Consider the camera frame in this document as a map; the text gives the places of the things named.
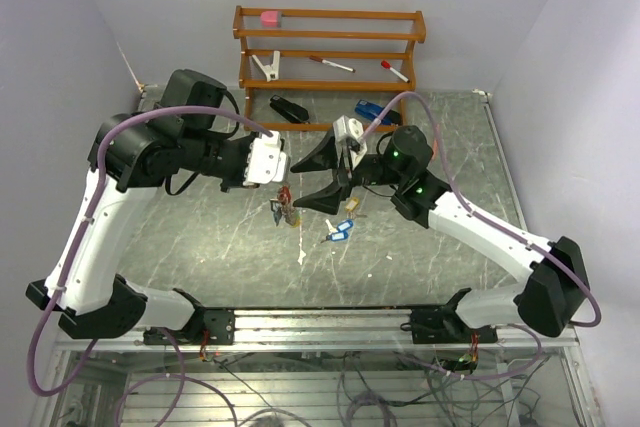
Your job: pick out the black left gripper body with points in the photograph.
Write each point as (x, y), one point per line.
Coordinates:
(231, 182)

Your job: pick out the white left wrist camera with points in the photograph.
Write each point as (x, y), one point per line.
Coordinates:
(267, 161)

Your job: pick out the black stapler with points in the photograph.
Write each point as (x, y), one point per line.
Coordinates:
(290, 111)

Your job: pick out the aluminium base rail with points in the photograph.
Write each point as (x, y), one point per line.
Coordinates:
(333, 330)

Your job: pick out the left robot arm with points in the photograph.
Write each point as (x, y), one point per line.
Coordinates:
(134, 155)

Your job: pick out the blue key tag pair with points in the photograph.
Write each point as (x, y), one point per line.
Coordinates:
(340, 232)

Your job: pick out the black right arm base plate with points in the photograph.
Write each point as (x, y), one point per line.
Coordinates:
(437, 325)

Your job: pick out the blue stapler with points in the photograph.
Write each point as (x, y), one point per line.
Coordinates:
(371, 111)

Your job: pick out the large keyring with keys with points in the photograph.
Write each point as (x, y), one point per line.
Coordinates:
(282, 208)

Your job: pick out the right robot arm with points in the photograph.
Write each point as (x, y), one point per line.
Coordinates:
(551, 281)

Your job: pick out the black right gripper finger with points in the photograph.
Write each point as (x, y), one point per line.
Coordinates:
(326, 200)
(323, 157)

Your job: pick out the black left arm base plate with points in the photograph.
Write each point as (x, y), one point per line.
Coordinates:
(218, 326)

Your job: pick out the pink eraser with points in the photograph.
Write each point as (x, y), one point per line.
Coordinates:
(270, 19)

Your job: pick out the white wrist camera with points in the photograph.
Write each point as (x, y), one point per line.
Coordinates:
(350, 137)
(267, 161)

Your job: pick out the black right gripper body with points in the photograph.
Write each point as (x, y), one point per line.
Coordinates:
(364, 174)

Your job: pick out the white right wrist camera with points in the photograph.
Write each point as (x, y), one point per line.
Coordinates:
(350, 137)

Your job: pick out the yellow tagged key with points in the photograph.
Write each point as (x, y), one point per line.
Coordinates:
(353, 209)

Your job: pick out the wooden three-tier shelf rack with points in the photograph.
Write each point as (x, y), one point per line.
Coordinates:
(359, 39)

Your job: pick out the red-capped white marker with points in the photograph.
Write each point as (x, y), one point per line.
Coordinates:
(386, 65)

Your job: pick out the white clip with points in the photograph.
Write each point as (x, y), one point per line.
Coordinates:
(271, 70)

